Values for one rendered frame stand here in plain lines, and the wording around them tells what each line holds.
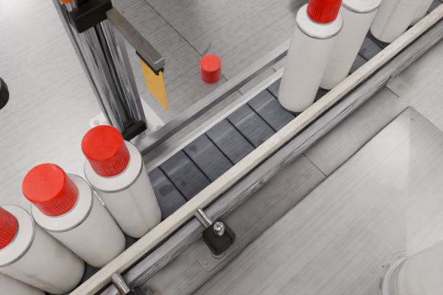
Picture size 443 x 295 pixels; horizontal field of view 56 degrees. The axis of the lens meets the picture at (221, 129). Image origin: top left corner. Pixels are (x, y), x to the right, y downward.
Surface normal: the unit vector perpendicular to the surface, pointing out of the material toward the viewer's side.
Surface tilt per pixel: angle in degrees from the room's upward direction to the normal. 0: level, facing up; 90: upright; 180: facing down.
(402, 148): 0
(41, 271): 90
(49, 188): 2
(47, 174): 2
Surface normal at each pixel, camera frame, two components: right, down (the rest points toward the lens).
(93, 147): 0.04, -0.51
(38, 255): 0.92, 0.36
